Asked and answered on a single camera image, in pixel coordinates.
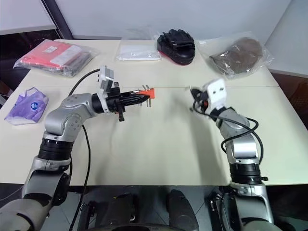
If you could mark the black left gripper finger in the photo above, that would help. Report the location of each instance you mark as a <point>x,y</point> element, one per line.
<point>134,94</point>
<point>134,101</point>

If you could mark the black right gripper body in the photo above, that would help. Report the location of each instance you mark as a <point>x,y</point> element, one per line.
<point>203,101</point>

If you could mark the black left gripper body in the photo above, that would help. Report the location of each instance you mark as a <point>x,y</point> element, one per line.
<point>115,97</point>

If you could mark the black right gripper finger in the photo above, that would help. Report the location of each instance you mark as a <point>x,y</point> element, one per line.
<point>194,104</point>
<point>195,91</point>

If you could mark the orange hex key holder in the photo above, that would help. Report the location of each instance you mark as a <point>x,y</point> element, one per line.
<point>150,92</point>

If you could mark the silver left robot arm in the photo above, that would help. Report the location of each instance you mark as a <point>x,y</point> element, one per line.
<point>65,118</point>

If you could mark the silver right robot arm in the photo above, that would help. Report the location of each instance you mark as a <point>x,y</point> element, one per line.
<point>240,144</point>

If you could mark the white cloth in plastic bag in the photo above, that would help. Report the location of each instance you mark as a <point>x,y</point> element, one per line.
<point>138,51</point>

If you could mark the black padded glove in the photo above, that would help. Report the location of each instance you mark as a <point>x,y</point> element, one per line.
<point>176,47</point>

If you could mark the small white paper tag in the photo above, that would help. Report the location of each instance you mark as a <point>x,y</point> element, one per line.
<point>202,42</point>

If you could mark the brown item in plastic bag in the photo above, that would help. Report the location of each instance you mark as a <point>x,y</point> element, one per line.
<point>240,54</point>

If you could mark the red item in plastic bag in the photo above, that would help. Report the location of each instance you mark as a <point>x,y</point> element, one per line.
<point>53,56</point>

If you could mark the purple plastic bag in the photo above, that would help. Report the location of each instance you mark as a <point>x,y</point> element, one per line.
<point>27,107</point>

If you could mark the dark rounded shape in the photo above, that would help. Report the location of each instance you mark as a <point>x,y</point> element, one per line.
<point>180,209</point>

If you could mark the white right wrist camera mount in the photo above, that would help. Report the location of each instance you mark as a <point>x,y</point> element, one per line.
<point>215,92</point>

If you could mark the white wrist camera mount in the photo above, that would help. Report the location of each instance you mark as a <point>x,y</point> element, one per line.
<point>106,74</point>
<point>215,92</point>

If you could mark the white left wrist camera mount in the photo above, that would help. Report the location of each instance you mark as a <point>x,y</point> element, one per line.
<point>106,74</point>

